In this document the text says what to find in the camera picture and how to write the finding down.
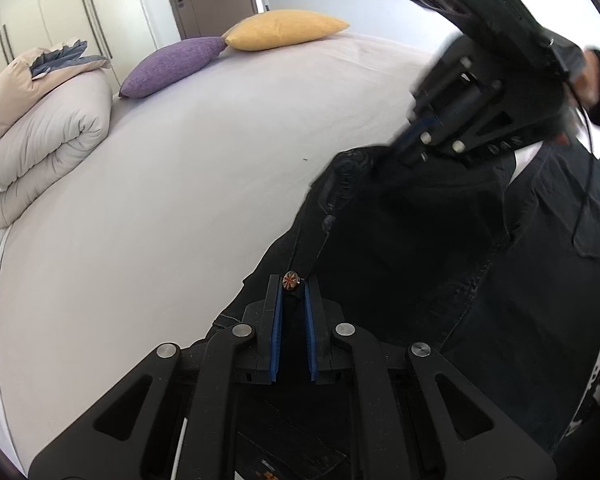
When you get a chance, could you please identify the black denim pants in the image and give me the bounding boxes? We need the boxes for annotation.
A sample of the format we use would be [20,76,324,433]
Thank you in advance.
[212,145,600,452]

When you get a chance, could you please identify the person's right hand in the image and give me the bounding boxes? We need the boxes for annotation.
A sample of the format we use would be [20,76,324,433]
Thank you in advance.
[573,50,600,110]

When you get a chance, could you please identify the yellow pillow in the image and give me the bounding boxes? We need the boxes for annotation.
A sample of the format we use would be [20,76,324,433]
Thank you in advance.
[222,10,350,52]

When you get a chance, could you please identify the purple pillow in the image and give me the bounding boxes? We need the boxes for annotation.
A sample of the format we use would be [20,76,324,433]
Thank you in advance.
[119,37,226,99]

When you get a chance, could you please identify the folded beige duvet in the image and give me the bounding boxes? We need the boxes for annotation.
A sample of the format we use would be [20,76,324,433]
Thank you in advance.
[0,40,112,230]

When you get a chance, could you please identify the folded grey cloth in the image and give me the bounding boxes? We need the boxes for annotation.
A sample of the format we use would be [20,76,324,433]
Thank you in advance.
[30,39,110,80]

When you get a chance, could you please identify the cream wardrobe with handles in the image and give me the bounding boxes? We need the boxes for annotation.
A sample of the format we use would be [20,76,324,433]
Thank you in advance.
[0,0,181,91]

